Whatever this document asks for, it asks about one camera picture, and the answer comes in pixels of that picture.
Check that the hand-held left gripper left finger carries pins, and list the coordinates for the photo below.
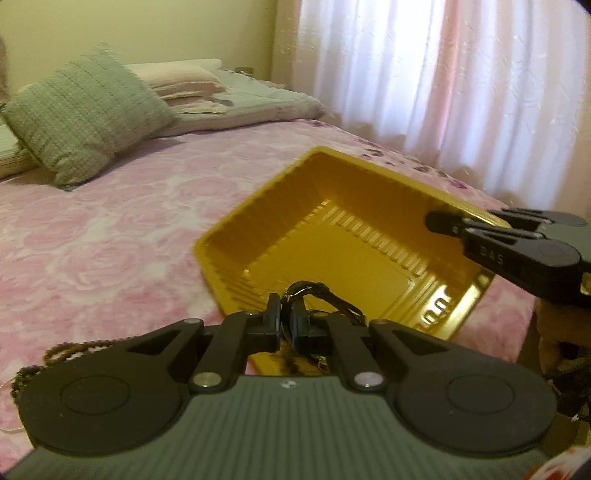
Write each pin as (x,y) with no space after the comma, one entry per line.
(274,318)

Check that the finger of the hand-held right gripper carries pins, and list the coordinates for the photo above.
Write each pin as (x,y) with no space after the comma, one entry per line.
(443,221)
(494,254)

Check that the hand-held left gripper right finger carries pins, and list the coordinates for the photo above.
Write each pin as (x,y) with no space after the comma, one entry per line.
(295,321)

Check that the yellow plastic tray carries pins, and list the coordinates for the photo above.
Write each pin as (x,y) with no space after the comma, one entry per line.
(360,240)

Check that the brown wooden furniture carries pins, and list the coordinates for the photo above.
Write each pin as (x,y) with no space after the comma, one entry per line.
(551,332)

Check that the white pink sheer curtain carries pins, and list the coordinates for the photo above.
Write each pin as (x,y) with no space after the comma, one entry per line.
(438,78)

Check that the pink floral blanket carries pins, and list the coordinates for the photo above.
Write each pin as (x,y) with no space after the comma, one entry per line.
(115,254)

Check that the stack of flat pillows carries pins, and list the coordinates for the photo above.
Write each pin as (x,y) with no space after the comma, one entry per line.
(258,99)

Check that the folded pink blanket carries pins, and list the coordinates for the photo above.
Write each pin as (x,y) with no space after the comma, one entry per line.
(180,81)

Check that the green textured pillow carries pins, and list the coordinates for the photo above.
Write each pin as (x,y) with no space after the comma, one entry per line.
(87,115)

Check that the striped pillow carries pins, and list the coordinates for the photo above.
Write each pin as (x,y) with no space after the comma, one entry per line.
(11,152)

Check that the brown wooden headboard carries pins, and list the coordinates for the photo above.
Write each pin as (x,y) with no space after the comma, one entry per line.
(2,69)

